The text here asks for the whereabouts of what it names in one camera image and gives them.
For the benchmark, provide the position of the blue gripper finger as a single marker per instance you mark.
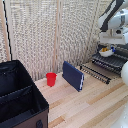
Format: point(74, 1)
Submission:
point(114, 50)

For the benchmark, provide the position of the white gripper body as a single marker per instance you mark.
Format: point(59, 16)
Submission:
point(113, 37)

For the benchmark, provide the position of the white bowl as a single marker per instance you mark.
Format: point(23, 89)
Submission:
point(106, 53)

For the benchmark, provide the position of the yellow corn food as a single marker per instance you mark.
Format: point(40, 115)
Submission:
point(105, 49)

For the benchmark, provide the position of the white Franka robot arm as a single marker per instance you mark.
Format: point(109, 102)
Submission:
point(115, 16)

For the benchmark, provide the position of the black silver toaster oven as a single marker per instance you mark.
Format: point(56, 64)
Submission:
point(118, 56)

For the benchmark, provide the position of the black dish rack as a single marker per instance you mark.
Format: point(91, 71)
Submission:
point(95, 74)

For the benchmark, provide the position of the dark blue book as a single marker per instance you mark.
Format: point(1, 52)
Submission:
point(72, 76)

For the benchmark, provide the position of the red plastic cup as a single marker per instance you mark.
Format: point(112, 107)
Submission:
point(51, 79)

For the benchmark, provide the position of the beige woven folding screen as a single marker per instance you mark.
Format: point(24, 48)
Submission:
point(30, 36)

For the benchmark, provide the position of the thin black vertical pole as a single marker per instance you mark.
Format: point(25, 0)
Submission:
point(6, 30)

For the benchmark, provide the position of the black fabric storage box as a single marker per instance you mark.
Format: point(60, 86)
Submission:
point(16, 96)

